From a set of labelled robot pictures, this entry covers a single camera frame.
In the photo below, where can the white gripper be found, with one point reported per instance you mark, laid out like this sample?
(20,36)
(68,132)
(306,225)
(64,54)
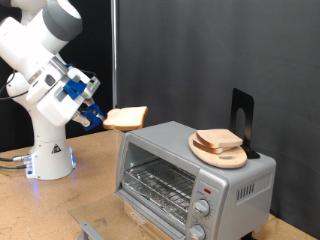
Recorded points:
(55,105)

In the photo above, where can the black spatula with blue block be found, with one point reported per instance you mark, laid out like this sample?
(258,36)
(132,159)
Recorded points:
(95,116)

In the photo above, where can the white bread slice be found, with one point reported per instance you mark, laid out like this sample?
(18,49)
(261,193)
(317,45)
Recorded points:
(128,117)
(218,136)
(205,147)

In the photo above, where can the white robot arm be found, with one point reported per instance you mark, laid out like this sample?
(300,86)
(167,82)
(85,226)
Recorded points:
(46,150)

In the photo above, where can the foil-lined oven tray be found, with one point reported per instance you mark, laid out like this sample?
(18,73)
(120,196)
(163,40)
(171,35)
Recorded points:
(156,203)

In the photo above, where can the red oven indicator light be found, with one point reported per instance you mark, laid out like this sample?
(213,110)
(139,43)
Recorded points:
(207,191)

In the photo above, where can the silver oven knob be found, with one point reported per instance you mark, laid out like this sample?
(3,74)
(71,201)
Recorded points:
(201,207)
(196,232)

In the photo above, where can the silver toaster oven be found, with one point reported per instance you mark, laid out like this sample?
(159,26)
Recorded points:
(240,180)

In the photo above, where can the metal pole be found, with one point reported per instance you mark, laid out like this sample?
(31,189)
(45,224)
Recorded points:
(114,50)

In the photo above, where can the round wooden board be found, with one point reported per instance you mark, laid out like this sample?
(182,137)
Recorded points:
(230,160)

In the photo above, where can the black metal bookend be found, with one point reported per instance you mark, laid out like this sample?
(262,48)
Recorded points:
(248,110)

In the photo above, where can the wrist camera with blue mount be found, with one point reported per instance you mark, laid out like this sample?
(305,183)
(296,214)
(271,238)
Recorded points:
(75,88)

